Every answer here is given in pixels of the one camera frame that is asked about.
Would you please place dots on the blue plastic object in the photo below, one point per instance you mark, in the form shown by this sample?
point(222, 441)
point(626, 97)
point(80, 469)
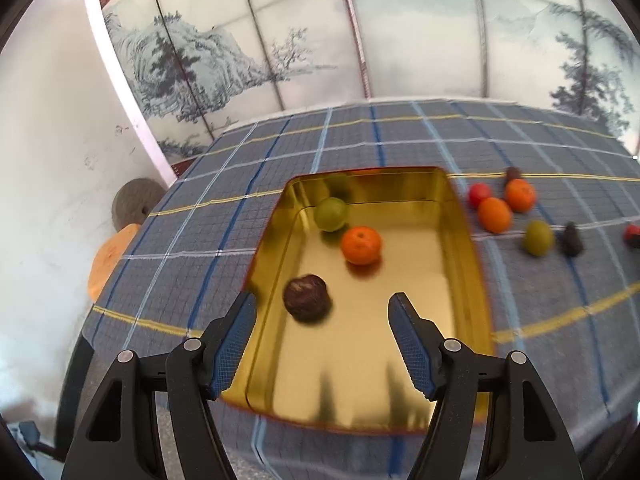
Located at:
point(27, 432)

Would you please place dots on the gold metal tin tray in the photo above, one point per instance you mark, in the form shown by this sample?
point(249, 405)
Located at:
point(350, 360)

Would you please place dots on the orange mandarin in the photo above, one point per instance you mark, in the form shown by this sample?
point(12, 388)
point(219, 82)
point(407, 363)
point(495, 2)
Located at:
point(494, 215)
point(521, 195)
point(361, 245)

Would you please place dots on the landscape painted folding screen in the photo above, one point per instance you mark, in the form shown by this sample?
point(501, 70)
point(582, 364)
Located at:
point(425, 35)

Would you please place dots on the blue plaid tablecloth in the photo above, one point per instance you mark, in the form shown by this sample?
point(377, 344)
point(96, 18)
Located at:
point(350, 135)

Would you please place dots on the grey round millstone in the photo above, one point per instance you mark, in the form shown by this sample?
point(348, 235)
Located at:
point(131, 205)

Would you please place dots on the dark brown wrinkled fruit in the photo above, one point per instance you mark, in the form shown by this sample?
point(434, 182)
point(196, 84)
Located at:
point(512, 174)
point(306, 297)
point(571, 240)

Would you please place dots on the red round fruit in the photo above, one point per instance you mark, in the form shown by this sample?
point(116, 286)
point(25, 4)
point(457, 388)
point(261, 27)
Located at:
point(479, 195)
point(633, 236)

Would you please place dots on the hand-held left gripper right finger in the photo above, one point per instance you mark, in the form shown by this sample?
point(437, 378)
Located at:
point(412, 340)

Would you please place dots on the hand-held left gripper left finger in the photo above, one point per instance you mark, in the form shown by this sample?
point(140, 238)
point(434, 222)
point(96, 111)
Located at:
point(235, 340)

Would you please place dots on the green round fruit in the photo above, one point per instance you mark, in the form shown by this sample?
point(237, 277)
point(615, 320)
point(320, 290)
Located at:
point(330, 214)
point(538, 238)

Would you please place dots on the orange plastic stool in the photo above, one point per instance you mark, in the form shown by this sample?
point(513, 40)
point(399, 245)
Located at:
point(110, 260)

